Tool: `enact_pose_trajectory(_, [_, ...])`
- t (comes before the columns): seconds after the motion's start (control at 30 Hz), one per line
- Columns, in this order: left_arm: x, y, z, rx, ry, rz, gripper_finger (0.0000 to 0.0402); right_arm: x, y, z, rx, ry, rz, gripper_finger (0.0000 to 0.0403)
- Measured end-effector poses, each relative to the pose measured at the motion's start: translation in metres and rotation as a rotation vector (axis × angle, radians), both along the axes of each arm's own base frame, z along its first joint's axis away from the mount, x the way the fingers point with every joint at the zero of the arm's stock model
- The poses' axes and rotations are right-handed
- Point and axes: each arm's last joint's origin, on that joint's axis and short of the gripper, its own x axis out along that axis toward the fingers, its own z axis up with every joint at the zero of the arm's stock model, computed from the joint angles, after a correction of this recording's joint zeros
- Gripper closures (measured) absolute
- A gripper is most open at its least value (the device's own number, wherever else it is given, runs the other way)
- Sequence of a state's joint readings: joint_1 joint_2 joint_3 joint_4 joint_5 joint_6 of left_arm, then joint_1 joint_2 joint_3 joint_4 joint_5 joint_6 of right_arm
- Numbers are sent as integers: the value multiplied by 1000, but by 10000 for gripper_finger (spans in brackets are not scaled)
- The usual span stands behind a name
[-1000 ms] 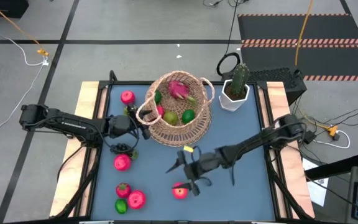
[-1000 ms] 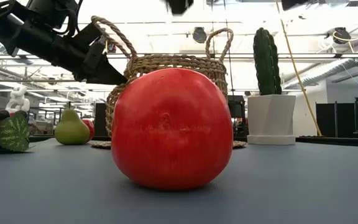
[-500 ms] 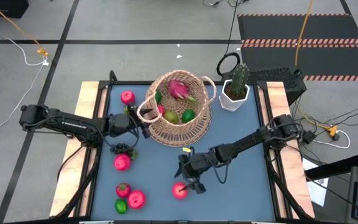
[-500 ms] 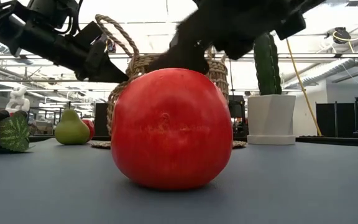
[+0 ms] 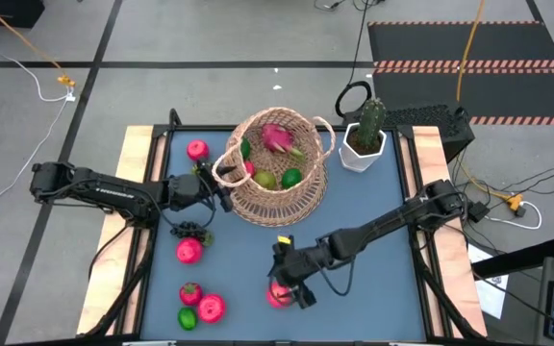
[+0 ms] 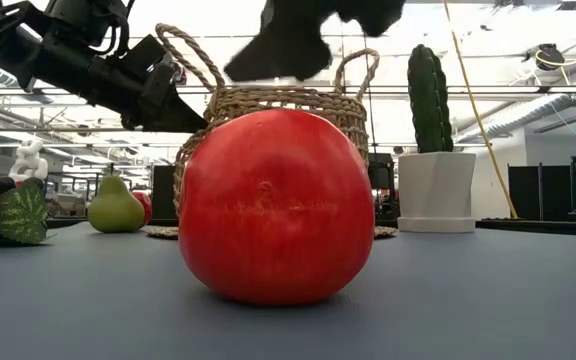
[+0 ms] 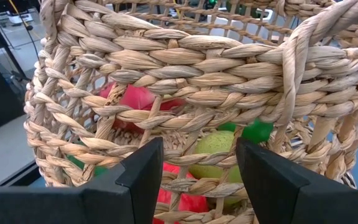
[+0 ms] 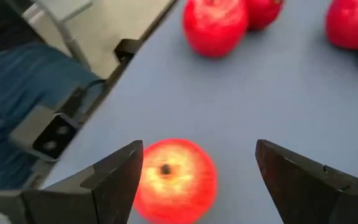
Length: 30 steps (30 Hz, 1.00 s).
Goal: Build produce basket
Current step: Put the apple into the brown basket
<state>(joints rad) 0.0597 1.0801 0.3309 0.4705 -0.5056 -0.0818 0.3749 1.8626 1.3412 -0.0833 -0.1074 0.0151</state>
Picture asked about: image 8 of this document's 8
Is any black aluminium table frame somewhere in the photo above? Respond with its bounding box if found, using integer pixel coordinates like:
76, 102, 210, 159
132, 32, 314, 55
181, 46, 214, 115
26, 0, 180, 190

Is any person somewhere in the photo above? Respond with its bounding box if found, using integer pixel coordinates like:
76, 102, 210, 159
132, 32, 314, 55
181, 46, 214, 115
0, 0, 105, 190

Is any red fruit with green calyx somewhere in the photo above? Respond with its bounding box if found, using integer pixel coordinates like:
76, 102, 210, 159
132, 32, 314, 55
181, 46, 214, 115
246, 0, 284, 31

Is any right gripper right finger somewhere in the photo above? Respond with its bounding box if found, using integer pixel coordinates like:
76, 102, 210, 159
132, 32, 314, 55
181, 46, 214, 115
255, 139, 358, 224

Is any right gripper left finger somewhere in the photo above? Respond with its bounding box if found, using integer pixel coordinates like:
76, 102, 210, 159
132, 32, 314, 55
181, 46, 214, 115
0, 139, 144, 224

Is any red and yellow apple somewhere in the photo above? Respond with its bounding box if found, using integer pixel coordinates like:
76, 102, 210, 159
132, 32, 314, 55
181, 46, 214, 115
132, 138, 219, 224

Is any grey chair base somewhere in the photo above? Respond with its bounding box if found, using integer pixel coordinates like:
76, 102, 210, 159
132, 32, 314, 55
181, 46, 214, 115
22, 0, 93, 69

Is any table-level camera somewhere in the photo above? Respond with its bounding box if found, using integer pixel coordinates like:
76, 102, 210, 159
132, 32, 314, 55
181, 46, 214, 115
8, 105, 81, 162

